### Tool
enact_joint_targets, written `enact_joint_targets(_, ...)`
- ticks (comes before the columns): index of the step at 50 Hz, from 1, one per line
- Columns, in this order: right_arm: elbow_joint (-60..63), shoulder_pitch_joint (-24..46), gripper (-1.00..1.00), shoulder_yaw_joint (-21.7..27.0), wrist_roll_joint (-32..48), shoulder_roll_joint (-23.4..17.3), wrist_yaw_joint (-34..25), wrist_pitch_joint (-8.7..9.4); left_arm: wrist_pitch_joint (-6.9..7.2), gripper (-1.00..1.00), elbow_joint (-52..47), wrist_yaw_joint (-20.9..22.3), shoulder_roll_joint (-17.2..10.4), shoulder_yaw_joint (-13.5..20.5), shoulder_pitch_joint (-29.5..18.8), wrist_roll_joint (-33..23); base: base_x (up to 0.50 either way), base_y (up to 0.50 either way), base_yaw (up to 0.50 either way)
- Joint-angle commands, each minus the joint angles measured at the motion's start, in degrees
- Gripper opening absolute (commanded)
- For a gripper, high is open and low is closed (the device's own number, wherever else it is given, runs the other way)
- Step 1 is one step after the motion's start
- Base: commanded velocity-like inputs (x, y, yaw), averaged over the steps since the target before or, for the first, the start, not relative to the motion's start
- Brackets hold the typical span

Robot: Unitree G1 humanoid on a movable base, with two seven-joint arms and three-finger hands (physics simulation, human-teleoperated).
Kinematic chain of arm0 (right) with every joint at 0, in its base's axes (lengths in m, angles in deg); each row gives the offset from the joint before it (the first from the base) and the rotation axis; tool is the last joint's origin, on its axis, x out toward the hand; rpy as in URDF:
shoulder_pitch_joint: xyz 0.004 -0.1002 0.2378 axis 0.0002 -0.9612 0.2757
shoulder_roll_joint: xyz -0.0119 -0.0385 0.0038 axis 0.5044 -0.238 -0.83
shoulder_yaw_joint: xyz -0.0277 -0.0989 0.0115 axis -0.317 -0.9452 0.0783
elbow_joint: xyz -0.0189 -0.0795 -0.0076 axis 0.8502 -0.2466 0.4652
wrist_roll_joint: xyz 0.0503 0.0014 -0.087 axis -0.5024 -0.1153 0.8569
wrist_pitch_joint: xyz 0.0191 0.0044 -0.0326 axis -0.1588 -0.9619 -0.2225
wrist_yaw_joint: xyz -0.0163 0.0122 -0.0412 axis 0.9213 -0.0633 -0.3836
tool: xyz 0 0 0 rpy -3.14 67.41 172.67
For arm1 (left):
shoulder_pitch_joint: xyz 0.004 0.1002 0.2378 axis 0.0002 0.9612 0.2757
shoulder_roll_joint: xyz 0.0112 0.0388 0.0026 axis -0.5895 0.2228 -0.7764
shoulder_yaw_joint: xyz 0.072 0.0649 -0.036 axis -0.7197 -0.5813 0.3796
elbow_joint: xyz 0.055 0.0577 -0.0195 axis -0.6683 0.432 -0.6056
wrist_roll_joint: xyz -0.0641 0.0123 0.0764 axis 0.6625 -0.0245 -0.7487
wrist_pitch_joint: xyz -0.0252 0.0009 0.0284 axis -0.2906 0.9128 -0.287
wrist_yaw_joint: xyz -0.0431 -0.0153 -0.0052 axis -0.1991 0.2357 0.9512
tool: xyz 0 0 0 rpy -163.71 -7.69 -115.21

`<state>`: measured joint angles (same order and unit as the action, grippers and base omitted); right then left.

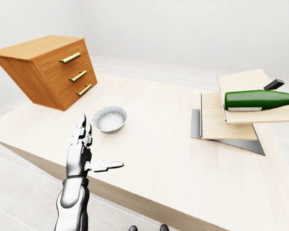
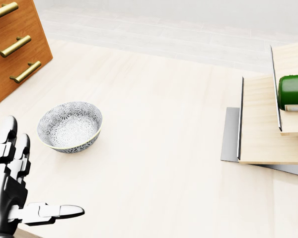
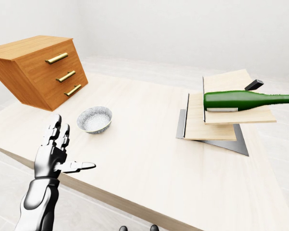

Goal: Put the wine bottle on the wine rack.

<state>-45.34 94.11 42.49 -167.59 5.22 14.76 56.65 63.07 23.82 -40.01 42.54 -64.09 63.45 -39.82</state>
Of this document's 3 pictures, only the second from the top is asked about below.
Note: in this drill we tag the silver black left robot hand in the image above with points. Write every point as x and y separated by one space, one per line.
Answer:
7 188

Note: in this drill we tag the pale wooden wine rack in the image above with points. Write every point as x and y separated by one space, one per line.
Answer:
259 119

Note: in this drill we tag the green wine bottle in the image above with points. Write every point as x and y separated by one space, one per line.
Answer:
294 91

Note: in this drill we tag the patterned grey white bowl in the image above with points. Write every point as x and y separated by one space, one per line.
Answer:
69 129

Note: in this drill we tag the wooden cabinet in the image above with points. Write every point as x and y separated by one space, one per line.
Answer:
27 22

